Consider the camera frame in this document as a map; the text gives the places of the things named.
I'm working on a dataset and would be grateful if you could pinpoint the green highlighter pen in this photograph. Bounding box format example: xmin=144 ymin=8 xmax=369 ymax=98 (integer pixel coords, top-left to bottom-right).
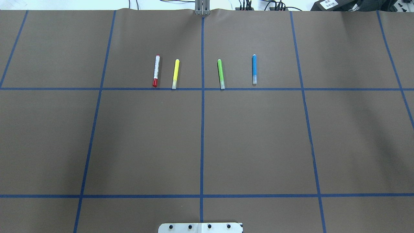
xmin=217 ymin=59 xmax=225 ymax=90

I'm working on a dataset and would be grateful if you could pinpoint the white camera stand pedestal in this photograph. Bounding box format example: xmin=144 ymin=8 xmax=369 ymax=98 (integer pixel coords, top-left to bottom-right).
xmin=158 ymin=222 xmax=244 ymax=233

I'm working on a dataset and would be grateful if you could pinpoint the brown paper table mat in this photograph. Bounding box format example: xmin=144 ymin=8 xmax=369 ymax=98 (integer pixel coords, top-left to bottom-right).
xmin=0 ymin=9 xmax=413 ymax=233

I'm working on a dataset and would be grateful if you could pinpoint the blue marker pen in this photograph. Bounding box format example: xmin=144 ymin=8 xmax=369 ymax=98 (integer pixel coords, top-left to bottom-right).
xmin=252 ymin=54 xmax=257 ymax=85

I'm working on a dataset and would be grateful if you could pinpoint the red white marker pen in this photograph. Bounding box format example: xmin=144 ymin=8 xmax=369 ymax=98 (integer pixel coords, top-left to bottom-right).
xmin=152 ymin=54 xmax=161 ymax=87

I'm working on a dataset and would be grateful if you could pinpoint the aluminium frame post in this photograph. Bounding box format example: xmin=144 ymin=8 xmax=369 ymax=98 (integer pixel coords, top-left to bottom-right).
xmin=195 ymin=0 xmax=210 ymax=16

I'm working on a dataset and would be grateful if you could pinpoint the yellow highlighter pen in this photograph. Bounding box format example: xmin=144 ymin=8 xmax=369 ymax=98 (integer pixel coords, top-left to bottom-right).
xmin=171 ymin=59 xmax=180 ymax=90

